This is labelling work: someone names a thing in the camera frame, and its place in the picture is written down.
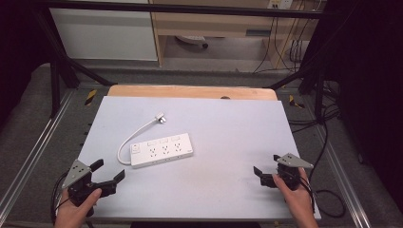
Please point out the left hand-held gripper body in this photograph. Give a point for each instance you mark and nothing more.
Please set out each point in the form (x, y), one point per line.
(77, 172)

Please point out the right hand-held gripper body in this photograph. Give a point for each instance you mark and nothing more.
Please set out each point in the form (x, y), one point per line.
(293, 161)

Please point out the white power strip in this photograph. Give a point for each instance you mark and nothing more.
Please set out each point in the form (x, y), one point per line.
(164, 151)

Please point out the person's left hand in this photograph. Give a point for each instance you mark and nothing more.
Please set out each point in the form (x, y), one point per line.
(74, 213)

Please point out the person's right hand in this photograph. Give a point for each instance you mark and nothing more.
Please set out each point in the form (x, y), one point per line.
(297, 202)

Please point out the yellow black tape marker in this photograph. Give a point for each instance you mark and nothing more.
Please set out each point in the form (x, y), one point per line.
(90, 97)
(296, 102)

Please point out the white plug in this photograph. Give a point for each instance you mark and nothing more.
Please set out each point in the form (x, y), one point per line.
(160, 117)

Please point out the black metal stand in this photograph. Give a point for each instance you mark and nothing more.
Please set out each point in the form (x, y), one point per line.
(55, 85)
(318, 88)

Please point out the wooden table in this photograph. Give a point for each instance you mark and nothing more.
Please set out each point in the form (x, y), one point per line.
(190, 92)

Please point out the black curtain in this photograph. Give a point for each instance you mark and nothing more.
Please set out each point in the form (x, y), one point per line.
(19, 47)
(370, 79)

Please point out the white cabinet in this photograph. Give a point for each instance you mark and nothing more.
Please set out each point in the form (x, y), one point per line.
(101, 34)

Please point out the office chair base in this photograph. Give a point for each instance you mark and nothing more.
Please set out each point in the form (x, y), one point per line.
(191, 40)

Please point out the light wooden desk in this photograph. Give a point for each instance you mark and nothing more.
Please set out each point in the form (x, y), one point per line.
(206, 23)

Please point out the black metal crossbar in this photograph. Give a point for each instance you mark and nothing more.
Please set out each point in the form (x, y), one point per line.
(190, 9)

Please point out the aluminium rail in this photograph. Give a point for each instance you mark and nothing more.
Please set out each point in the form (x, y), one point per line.
(336, 168)
(38, 143)

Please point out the white wall socket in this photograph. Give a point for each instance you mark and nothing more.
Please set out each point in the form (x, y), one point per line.
(280, 3)

